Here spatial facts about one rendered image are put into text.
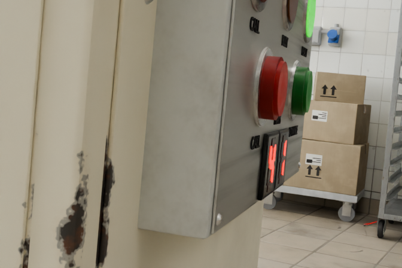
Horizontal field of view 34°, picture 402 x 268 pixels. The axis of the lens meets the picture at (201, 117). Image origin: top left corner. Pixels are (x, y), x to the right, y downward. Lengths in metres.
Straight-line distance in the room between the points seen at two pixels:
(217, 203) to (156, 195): 0.02
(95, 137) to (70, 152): 0.01
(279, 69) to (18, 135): 0.13
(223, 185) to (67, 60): 0.08
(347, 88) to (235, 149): 3.85
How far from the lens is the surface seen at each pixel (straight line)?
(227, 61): 0.25
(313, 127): 4.12
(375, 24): 4.47
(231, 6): 0.25
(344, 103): 4.06
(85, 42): 0.21
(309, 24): 0.43
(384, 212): 3.72
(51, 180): 0.22
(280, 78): 0.30
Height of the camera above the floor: 0.76
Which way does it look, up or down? 3 degrees down
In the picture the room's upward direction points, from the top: 5 degrees clockwise
